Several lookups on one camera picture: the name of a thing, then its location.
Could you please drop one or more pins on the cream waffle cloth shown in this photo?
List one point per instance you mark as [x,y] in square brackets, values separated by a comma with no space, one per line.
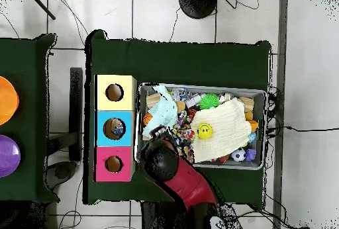
[225,133]

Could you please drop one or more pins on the wooden box with three holes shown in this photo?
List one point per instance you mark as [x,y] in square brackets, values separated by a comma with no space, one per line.
[127,99]

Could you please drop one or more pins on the light blue waffle cloth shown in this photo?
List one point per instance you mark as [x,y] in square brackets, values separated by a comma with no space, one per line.
[164,112]

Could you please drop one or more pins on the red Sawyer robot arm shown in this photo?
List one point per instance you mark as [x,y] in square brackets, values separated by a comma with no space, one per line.
[185,181]

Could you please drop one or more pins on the dark green tablecloth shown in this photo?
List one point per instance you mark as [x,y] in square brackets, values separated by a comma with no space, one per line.
[185,62]
[21,59]

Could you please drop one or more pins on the black round stand base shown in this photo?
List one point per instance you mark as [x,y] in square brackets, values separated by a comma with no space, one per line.
[198,2]

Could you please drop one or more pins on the orange plastic bowl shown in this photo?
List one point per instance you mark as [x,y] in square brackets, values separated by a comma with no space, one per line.
[8,99]

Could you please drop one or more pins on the crushed bottle with blue label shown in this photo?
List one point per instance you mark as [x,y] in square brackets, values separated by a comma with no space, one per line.
[180,94]
[117,130]

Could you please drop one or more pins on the orange toy block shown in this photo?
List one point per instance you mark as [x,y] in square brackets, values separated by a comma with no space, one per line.
[253,125]

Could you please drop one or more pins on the black upright panel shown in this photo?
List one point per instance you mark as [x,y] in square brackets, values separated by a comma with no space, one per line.
[76,107]

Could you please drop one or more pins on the black tripod leg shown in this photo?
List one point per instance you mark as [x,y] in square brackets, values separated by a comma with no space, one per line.
[42,6]

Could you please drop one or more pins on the yellow smiley ball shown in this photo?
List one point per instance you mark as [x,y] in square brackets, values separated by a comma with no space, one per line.
[204,131]

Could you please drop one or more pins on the small orange basketball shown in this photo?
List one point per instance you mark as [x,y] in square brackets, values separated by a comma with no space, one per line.
[147,119]

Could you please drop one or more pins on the purple plastic bowl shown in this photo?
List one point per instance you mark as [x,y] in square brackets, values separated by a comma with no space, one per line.
[8,156]

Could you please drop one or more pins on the green spiky rubber ball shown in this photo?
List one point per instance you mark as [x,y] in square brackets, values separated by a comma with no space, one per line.
[209,101]

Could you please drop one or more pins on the small soccer ball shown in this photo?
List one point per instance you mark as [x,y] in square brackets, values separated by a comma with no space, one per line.
[238,155]

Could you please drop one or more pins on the colourful polka dot cloth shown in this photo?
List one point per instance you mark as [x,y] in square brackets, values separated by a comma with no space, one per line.
[185,133]

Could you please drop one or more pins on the purple toy block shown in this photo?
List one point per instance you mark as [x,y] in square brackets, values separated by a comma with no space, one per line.
[250,155]

